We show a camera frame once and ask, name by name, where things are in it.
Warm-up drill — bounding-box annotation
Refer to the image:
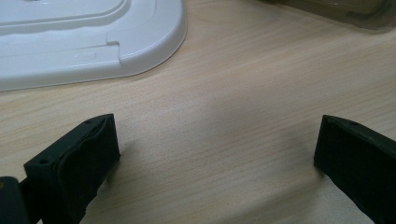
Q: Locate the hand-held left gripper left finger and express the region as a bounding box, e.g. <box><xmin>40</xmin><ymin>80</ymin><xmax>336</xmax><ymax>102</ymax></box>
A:
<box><xmin>22</xmin><ymin>113</ymin><xmax>121</xmax><ymax>224</ymax></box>

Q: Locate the translucent grey storage box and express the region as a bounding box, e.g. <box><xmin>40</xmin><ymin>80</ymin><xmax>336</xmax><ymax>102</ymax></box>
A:
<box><xmin>258</xmin><ymin>0</ymin><xmax>396</xmax><ymax>32</ymax></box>

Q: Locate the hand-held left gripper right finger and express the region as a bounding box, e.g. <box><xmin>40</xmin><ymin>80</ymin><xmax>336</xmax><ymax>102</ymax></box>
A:
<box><xmin>313</xmin><ymin>114</ymin><xmax>396</xmax><ymax>224</ymax></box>

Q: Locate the white storage box lid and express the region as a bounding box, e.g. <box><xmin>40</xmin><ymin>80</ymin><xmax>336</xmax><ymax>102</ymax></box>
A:
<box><xmin>0</xmin><ymin>0</ymin><xmax>189</xmax><ymax>92</ymax></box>

